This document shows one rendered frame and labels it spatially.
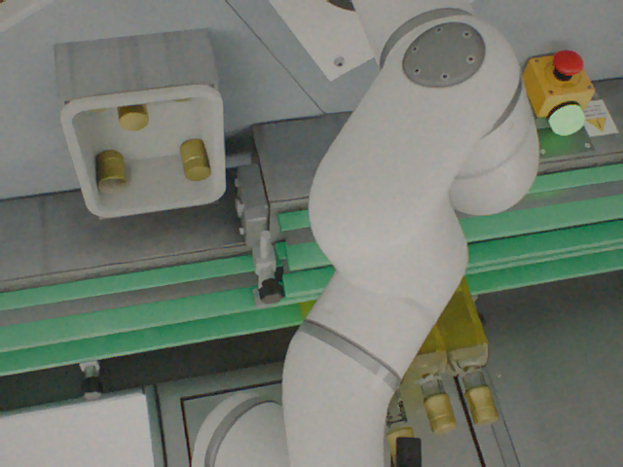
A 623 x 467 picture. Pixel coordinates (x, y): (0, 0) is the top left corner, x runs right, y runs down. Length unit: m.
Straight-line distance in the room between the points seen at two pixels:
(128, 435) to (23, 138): 0.43
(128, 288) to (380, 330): 0.58
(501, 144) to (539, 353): 0.79
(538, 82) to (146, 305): 0.59
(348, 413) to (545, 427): 0.77
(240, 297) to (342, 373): 0.53
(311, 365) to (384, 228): 0.12
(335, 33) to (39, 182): 0.47
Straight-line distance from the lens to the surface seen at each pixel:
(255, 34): 0.98
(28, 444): 1.22
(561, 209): 1.12
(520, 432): 1.29
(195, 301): 1.08
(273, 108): 1.08
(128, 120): 0.96
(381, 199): 0.52
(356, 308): 0.58
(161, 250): 1.10
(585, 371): 1.37
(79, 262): 1.11
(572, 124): 1.13
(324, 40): 0.91
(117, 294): 1.10
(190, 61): 0.92
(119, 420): 1.21
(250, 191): 1.03
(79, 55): 0.94
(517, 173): 0.64
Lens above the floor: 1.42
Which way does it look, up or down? 29 degrees down
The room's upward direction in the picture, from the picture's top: 166 degrees clockwise
